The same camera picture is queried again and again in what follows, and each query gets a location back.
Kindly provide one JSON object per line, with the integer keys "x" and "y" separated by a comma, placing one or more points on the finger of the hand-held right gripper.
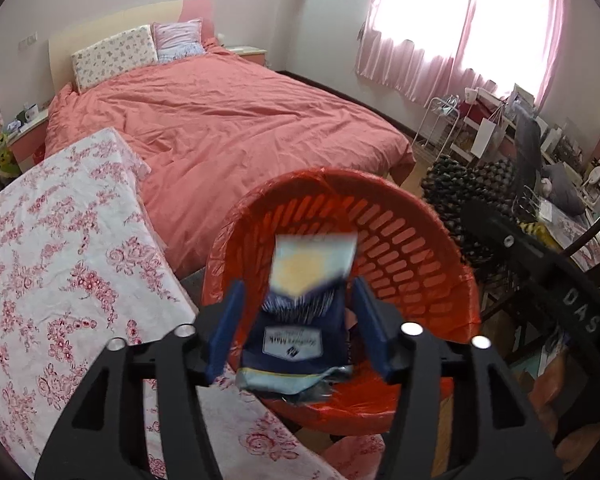
{"x": 500, "y": 237}

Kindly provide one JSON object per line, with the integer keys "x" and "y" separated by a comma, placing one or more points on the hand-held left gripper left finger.
{"x": 225, "y": 330}

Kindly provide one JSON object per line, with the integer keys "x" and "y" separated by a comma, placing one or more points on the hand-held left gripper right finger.
{"x": 375, "y": 330}

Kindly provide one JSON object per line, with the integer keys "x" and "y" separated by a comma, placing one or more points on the blue and grey snack packet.
{"x": 295, "y": 340}

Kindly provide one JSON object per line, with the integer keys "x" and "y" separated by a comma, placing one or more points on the orange plastic basket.
{"x": 410, "y": 240}

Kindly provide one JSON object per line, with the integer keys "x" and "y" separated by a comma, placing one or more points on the black bumpy cushion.
{"x": 460, "y": 185}

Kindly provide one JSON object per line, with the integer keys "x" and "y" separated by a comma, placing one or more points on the dark wooden chair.
{"x": 595, "y": 230}

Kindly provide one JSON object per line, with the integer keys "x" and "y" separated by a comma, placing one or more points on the grey cushion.
{"x": 565, "y": 185}

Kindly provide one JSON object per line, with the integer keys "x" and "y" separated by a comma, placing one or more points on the black office chair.
{"x": 527, "y": 150}

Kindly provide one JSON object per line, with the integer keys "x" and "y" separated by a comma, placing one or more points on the white paper bag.
{"x": 487, "y": 137}

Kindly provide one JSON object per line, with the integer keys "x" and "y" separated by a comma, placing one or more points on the pink curtain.
{"x": 420, "y": 70}

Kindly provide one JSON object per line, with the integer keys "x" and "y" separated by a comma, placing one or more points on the pink floral tablecloth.
{"x": 55, "y": 240}

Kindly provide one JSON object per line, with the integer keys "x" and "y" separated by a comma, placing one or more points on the pink bed quilt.
{"x": 240, "y": 125}

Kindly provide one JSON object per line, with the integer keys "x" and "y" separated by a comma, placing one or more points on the pink nightstand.
{"x": 25, "y": 145}

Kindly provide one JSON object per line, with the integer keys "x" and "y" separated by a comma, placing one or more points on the beige nightstand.
{"x": 250, "y": 52}

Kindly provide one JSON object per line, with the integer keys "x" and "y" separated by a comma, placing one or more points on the white mug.
{"x": 31, "y": 112}

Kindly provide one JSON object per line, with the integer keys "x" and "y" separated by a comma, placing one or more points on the pink striped pillow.
{"x": 177, "y": 40}

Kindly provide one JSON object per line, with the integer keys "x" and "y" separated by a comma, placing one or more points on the white floral pillow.
{"x": 112, "y": 55}

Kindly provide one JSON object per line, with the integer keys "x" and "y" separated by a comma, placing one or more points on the beige and pink headboard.
{"x": 105, "y": 20}

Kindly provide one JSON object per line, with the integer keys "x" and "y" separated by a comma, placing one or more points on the white wall switch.
{"x": 28, "y": 41}

